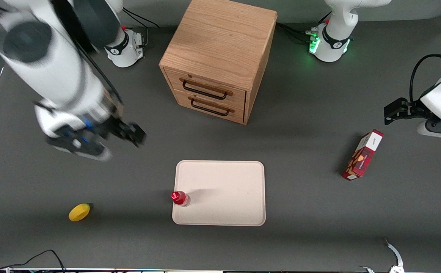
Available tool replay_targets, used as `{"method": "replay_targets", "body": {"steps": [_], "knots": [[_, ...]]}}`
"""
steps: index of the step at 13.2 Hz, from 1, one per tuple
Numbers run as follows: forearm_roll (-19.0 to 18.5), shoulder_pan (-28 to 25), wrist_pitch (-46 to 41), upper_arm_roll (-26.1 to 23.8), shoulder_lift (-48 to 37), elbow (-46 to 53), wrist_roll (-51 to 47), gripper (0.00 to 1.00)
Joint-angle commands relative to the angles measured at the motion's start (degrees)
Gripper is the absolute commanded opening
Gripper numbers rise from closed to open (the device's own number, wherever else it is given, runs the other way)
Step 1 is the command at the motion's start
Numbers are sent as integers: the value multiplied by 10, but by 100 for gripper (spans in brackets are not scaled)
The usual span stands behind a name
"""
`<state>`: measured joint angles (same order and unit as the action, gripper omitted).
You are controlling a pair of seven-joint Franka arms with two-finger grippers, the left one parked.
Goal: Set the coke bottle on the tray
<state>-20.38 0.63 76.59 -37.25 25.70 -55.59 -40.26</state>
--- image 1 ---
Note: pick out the beige plastic tray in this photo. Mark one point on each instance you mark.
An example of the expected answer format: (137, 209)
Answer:
(224, 193)

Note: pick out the yellow lemon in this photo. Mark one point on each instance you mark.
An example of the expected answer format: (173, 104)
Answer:
(79, 212)

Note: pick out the wooden drawer front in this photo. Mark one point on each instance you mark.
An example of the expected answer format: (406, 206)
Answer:
(212, 110)
(209, 85)

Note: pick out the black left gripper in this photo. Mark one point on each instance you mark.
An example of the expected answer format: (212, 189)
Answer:
(413, 107)

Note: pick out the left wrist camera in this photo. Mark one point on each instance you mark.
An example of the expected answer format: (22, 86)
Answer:
(438, 130)

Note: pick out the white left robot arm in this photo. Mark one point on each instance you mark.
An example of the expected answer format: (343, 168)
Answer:
(338, 34)

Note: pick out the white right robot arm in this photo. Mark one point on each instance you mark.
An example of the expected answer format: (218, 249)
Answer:
(53, 64)

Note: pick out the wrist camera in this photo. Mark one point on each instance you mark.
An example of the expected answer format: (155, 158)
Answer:
(80, 148)
(438, 130)

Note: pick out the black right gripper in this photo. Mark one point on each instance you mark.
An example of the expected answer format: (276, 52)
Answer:
(115, 127)

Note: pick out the red coke bottle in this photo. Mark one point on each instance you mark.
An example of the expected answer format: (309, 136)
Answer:
(179, 198)

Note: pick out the red cracker box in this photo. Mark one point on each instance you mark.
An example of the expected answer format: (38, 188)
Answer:
(362, 155)

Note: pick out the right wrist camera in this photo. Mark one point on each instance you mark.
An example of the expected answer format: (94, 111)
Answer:
(80, 148)

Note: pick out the wooden drawer cabinet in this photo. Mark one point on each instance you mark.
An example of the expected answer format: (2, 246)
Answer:
(220, 41)

